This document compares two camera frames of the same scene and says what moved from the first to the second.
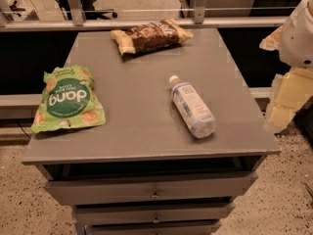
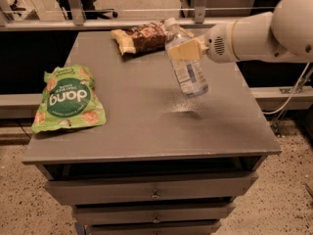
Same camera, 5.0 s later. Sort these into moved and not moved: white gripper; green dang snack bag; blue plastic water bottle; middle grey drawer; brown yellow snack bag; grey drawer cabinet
Moved: white gripper; blue plastic water bottle
Not moved: grey drawer cabinet; green dang snack bag; brown yellow snack bag; middle grey drawer
